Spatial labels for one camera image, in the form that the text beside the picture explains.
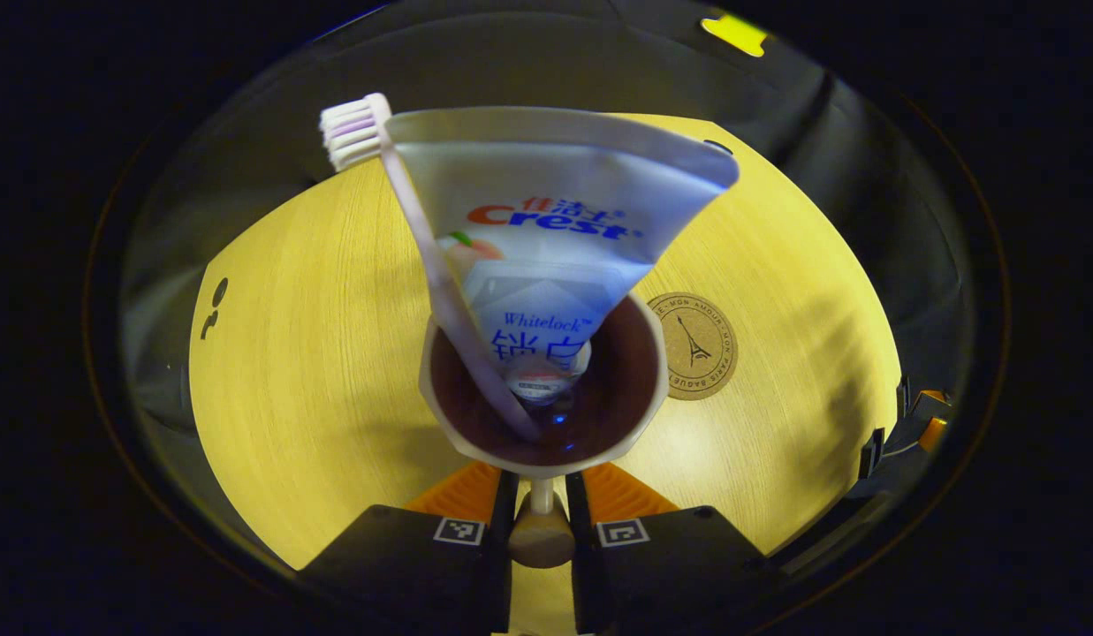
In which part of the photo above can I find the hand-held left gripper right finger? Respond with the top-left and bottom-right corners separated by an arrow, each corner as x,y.
564,461 -> 781,635

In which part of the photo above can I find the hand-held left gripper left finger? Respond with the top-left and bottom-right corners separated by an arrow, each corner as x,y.
299,459 -> 519,635

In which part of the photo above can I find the beige cup with wooden handle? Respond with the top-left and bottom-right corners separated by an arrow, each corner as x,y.
418,291 -> 671,569

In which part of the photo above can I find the round cork coaster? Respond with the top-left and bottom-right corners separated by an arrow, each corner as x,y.
645,292 -> 739,401

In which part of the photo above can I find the white toothpaste tube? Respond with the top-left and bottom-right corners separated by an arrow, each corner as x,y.
385,106 -> 740,405

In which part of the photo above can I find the black backdrop cloth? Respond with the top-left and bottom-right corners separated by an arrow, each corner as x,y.
118,0 -> 975,566

